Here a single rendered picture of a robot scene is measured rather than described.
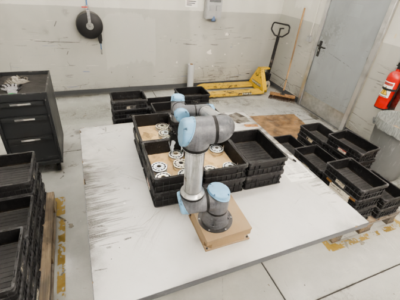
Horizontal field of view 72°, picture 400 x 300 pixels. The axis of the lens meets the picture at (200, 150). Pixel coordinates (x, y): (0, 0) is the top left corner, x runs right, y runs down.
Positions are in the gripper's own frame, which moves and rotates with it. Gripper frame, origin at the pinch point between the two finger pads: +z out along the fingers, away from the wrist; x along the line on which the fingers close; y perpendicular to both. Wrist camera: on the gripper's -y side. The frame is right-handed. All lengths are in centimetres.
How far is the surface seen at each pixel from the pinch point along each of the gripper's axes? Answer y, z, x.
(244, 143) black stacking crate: 13, 14, -60
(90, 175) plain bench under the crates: 27, 27, 51
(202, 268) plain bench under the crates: -63, 27, 10
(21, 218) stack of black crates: 35, 59, 99
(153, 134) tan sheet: 45.4, 14.1, 1.7
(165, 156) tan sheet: 14.3, 14.1, 2.7
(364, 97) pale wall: 93, 36, -313
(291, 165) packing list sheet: -9, 27, -92
